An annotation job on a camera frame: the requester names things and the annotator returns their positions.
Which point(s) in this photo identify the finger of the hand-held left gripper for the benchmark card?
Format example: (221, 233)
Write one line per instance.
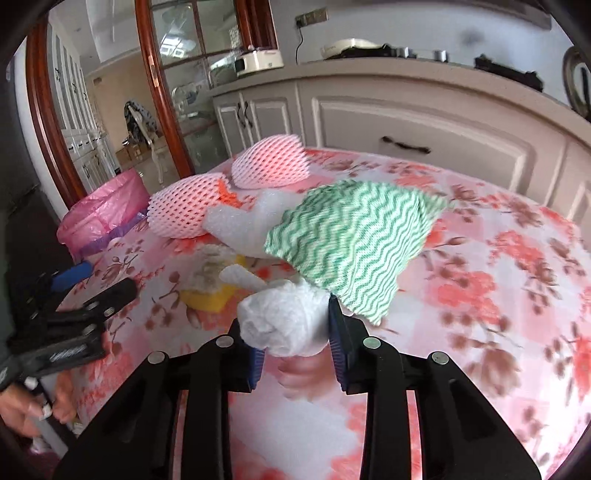
(71, 275)
(111, 295)

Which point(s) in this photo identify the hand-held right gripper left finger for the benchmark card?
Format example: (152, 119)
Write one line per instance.
(256, 371)

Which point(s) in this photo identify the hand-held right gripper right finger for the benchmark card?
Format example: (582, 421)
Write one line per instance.
(337, 350)

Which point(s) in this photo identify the pink bagged trash bin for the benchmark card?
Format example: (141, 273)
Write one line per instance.
(101, 207)

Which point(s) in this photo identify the yellow sponge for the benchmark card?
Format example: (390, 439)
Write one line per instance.
(207, 301)

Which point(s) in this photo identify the white foam fruit net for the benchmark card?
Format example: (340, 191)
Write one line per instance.
(272, 161)
(184, 212)

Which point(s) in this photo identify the green wavy striped cloth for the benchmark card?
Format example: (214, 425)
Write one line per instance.
(351, 240)

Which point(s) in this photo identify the white bubble foam wrap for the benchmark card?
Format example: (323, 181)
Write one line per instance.
(244, 221)

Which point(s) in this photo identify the person's left hand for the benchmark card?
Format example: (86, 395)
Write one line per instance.
(18, 408)

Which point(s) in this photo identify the dark grey refrigerator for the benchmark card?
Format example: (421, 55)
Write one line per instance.
(18, 207)

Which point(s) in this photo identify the cardboard box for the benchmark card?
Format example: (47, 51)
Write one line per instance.
(134, 150)

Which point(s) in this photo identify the pink floral tablecloth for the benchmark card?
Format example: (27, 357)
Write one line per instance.
(461, 277)

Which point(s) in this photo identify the ornate white dining chair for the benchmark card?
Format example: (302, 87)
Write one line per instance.
(157, 157)

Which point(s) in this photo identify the white display cabinet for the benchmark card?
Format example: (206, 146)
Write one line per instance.
(78, 115)

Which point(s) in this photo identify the patterned clothing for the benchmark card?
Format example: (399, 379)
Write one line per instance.
(138, 122)

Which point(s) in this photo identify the red wooden glass sliding door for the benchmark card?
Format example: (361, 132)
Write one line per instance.
(154, 83)

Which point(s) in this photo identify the white kitchen base cabinets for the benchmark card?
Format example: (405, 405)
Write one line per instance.
(415, 120)

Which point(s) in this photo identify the white rice cooker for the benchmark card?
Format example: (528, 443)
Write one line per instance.
(258, 60)

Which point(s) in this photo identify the beige stone countertop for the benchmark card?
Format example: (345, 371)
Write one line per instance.
(415, 69)

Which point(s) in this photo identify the black gas stove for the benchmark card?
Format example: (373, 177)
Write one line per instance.
(503, 69)

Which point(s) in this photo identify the red wooden door frame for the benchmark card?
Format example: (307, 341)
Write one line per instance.
(46, 115)

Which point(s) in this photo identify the red wooden window frame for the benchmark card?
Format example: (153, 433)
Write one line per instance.
(258, 23)

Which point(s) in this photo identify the gold wall outlet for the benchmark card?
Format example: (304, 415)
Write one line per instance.
(314, 16)

